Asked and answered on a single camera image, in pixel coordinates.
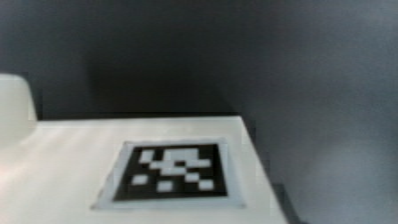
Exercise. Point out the white front drawer box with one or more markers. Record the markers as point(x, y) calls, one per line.
point(127, 171)

